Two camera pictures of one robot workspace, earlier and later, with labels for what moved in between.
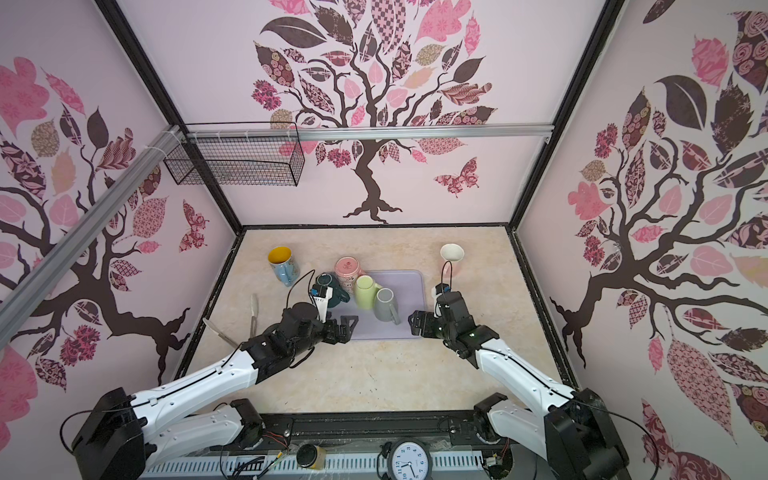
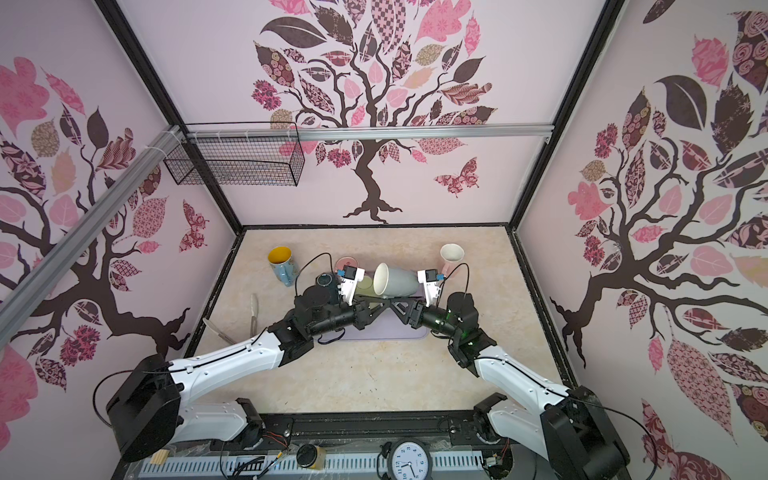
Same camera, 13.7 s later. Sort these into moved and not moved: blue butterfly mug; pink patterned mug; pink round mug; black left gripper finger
Moved: black left gripper finger
Not moved: blue butterfly mug; pink patterned mug; pink round mug
